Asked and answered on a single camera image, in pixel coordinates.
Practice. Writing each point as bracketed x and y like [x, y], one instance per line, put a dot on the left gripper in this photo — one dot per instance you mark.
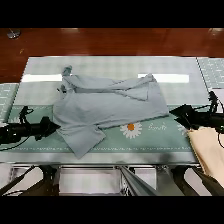
[43, 128]

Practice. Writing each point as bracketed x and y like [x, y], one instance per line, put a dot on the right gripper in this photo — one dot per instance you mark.
[198, 119]

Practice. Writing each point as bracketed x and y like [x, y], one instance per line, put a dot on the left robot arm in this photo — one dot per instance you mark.
[16, 131]

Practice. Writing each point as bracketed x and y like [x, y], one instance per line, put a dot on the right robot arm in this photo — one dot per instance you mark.
[216, 121]

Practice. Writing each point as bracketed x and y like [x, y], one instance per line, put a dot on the beige garment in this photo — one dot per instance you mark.
[208, 150]

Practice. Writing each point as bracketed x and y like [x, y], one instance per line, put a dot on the light grey-blue T-shirt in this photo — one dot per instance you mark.
[110, 103]

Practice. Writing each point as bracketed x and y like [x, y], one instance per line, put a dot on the silver frame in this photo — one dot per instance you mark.
[100, 180]

